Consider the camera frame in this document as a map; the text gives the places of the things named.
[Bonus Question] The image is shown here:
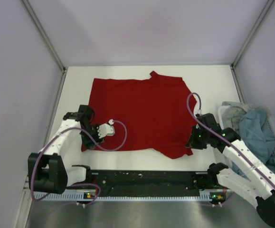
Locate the light blue t shirt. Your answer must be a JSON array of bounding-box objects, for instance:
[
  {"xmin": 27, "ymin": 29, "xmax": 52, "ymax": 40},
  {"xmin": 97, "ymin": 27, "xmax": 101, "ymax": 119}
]
[{"xmin": 238, "ymin": 107, "xmax": 275, "ymax": 174}]

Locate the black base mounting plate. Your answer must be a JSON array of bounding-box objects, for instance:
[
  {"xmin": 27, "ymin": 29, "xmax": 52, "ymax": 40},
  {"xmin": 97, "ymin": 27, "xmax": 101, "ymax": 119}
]
[{"xmin": 65, "ymin": 169, "xmax": 236, "ymax": 197}]

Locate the red t shirt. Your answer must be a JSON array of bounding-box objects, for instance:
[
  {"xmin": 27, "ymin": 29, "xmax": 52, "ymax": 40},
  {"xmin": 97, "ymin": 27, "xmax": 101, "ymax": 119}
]
[{"xmin": 88, "ymin": 71, "xmax": 197, "ymax": 159}]

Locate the left aluminium frame post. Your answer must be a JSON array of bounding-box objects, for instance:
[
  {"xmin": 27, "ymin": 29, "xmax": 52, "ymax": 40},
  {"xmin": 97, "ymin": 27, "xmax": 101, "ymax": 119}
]
[{"xmin": 20, "ymin": 0, "xmax": 66, "ymax": 72}]

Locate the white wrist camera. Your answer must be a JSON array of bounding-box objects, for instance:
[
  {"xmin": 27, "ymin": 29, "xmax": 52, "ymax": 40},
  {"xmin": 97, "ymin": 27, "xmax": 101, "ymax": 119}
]
[
  {"xmin": 97, "ymin": 119, "xmax": 115, "ymax": 139},
  {"xmin": 195, "ymin": 109, "xmax": 205, "ymax": 117}
]

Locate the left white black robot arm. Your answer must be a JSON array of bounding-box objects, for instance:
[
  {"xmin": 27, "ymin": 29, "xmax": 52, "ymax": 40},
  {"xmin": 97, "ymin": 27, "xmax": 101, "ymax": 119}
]
[{"xmin": 28, "ymin": 104, "xmax": 103, "ymax": 194}]

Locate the right aluminium frame post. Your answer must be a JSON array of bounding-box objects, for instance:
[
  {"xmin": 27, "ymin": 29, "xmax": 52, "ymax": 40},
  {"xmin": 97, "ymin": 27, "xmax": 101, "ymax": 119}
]
[{"xmin": 231, "ymin": 0, "xmax": 275, "ymax": 71}]

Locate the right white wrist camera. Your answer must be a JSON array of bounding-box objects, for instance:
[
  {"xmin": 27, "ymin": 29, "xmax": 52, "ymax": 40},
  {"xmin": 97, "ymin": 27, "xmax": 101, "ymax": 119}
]
[{"xmin": 195, "ymin": 109, "xmax": 205, "ymax": 117}]

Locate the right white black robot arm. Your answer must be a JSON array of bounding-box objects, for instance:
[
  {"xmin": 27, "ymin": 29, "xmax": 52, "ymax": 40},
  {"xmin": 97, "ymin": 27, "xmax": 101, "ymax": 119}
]
[{"xmin": 186, "ymin": 113, "xmax": 275, "ymax": 228}]

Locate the aluminium frame post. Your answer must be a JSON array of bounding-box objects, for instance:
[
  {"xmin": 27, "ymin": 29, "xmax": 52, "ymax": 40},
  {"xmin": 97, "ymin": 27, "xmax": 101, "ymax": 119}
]
[
  {"xmin": 20, "ymin": 0, "xmax": 66, "ymax": 72},
  {"xmin": 231, "ymin": 0, "xmax": 275, "ymax": 71}
]

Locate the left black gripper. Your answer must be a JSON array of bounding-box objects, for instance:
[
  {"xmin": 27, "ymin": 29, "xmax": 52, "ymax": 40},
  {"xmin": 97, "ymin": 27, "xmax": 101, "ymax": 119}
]
[{"xmin": 79, "ymin": 124, "xmax": 104, "ymax": 150}]

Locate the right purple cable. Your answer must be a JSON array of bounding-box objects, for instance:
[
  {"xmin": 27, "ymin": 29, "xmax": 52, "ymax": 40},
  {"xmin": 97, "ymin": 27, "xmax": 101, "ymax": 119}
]
[{"xmin": 186, "ymin": 92, "xmax": 275, "ymax": 209}]

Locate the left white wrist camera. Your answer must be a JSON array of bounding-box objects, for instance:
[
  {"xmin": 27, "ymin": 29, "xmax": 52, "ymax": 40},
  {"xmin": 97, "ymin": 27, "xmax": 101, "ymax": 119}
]
[{"xmin": 97, "ymin": 119, "xmax": 115, "ymax": 139}]

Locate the light blue cable duct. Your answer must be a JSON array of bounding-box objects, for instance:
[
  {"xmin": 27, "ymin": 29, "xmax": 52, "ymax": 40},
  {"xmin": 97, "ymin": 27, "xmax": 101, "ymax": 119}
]
[{"xmin": 34, "ymin": 191, "xmax": 226, "ymax": 202}]

